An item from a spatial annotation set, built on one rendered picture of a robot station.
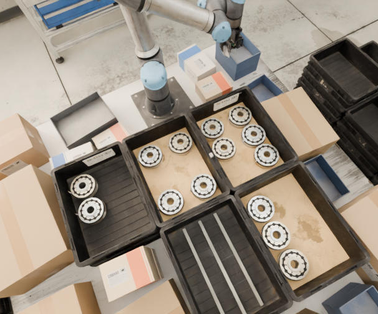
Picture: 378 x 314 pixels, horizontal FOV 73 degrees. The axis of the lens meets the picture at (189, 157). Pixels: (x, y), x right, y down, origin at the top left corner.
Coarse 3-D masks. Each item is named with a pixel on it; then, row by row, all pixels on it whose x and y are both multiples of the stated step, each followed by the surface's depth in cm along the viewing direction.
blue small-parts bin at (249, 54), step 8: (240, 32) 140; (248, 40) 136; (216, 48) 141; (240, 48) 142; (248, 48) 140; (256, 48) 133; (224, 56) 138; (232, 56) 140; (240, 56) 140; (248, 56) 140; (256, 56) 133; (232, 64) 134; (240, 64) 131; (248, 64) 135
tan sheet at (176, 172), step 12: (156, 144) 115; (180, 144) 115; (168, 156) 112; (180, 156) 112; (192, 156) 112; (144, 168) 111; (156, 168) 111; (168, 168) 110; (180, 168) 110; (192, 168) 110; (204, 168) 110; (156, 180) 108; (168, 180) 108; (180, 180) 108; (156, 192) 106; (180, 192) 106; (216, 192) 105; (192, 204) 104; (168, 216) 102
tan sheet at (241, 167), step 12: (228, 108) 121; (204, 120) 119; (252, 120) 118; (228, 132) 116; (240, 132) 116; (240, 144) 113; (240, 156) 111; (252, 156) 111; (228, 168) 109; (240, 168) 109; (252, 168) 109; (240, 180) 107
